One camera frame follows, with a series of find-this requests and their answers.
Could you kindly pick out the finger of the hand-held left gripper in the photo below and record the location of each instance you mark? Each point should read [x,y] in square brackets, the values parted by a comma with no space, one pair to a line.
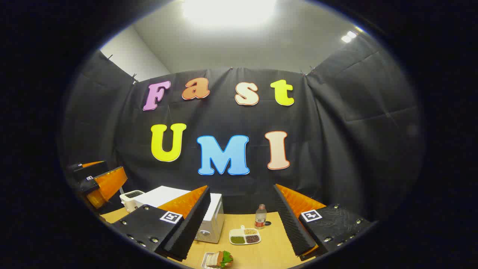
[87,172]
[104,186]

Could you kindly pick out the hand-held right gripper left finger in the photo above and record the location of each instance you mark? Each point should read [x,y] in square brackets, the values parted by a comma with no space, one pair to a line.
[186,231]

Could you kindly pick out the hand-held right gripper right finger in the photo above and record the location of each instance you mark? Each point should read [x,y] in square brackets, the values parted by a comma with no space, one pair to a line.
[295,231]

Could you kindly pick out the white microwave oven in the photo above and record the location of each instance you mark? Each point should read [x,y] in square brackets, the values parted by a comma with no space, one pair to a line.
[213,224]

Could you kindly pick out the sandwich with lettuce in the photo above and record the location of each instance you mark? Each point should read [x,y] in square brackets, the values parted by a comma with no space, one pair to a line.
[220,259]

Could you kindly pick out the white toaster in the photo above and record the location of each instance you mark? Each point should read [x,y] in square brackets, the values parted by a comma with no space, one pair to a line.
[129,201]

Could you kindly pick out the white rectangular tray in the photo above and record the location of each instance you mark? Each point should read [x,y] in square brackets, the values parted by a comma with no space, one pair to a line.
[206,261]

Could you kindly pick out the clear water bottle red label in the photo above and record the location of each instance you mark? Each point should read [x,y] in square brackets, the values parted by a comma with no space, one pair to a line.
[260,218]

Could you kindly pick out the white divided dish of beans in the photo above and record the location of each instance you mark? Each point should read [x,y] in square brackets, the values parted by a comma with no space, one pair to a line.
[244,236]

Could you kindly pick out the black backdrop cloth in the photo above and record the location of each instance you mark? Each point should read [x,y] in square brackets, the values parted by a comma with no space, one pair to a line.
[336,149]

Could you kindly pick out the small ceiling light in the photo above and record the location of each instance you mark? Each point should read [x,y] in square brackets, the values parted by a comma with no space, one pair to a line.
[349,36]

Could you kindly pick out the large ceiling light panel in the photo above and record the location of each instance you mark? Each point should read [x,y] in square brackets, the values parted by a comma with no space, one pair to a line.
[227,11]

